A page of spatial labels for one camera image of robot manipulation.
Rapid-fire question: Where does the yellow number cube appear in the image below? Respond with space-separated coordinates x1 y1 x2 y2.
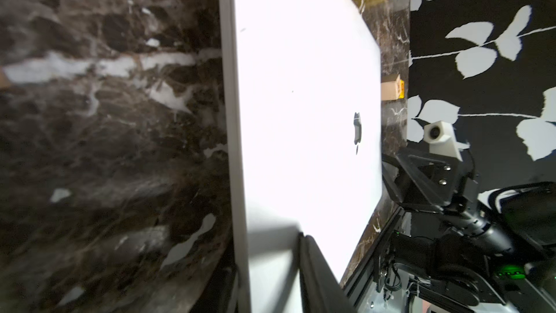
398 80 405 99

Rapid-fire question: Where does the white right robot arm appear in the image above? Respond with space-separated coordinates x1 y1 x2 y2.
374 148 555 312

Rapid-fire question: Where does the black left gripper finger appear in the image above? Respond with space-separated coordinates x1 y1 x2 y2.
298 233 356 313

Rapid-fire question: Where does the wooden letter cube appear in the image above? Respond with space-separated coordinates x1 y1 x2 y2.
381 74 401 101

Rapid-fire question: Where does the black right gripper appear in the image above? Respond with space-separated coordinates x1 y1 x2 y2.
382 147 478 214

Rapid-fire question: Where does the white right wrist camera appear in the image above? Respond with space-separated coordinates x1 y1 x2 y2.
424 121 463 162

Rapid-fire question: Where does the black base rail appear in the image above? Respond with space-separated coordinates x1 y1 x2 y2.
343 207 405 310

